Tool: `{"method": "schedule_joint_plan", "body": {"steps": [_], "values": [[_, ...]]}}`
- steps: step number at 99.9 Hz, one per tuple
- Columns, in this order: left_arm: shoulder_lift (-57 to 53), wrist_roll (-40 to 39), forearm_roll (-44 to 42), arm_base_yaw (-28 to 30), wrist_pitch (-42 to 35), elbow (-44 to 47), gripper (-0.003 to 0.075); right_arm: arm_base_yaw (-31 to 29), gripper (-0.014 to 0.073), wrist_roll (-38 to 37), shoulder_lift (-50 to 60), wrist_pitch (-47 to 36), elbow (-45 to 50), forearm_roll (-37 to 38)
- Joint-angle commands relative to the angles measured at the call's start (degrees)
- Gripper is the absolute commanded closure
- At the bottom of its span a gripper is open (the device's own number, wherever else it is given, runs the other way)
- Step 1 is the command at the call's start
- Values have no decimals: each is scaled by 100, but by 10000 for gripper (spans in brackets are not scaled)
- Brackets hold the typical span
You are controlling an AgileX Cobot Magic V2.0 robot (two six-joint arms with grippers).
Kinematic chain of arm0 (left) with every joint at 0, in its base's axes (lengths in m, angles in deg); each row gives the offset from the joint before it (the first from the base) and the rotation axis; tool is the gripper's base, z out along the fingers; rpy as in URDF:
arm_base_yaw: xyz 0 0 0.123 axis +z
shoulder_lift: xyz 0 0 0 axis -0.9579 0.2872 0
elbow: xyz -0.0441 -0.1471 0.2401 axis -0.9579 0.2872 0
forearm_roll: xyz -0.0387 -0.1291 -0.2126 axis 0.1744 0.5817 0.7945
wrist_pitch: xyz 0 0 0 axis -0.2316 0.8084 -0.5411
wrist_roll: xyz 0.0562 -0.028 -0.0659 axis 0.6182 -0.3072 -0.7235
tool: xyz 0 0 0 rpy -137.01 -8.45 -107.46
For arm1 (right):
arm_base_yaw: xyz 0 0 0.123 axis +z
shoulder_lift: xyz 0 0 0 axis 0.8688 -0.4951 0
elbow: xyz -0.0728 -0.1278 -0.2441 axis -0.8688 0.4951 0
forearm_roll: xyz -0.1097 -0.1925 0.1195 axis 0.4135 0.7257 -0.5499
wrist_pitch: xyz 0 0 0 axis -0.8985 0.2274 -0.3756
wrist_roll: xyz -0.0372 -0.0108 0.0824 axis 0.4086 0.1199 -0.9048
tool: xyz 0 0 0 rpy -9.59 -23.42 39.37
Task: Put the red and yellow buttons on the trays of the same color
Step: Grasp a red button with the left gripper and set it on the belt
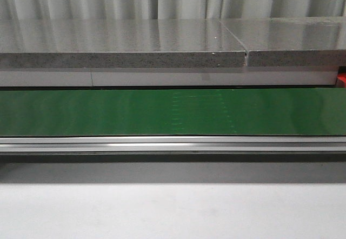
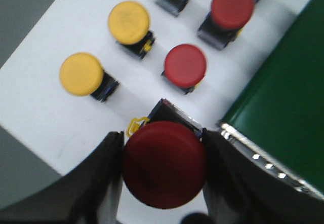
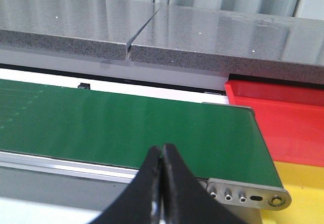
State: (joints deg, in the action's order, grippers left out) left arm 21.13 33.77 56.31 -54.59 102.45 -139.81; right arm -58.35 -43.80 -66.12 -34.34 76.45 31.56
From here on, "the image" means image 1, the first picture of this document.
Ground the grey stone slab right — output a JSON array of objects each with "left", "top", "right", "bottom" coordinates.
[{"left": 221, "top": 17, "right": 345, "bottom": 67}]

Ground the grey stone slab left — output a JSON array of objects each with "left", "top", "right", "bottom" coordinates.
[{"left": 1, "top": 19, "right": 245, "bottom": 69}]

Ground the white base panel under slabs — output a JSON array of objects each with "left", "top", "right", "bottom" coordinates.
[{"left": 1, "top": 67, "right": 339, "bottom": 87}]

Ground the green conveyor belt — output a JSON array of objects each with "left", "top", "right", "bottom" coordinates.
[{"left": 1, "top": 88, "right": 345, "bottom": 137}]

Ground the aluminium conveyor side rail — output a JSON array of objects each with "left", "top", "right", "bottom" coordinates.
[{"left": 1, "top": 136, "right": 345, "bottom": 156}]

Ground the red object at right edge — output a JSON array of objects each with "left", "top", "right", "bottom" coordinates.
[{"left": 336, "top": 73, "right": 346, "bottom": 88}]

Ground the grey stone slab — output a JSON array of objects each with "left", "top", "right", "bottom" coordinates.
[
  {"left": 221, "top": 17, "right": 345, "bottom": 67},
  {"left": 1, "top": 19, "right": 245, "bottom": 69}
]

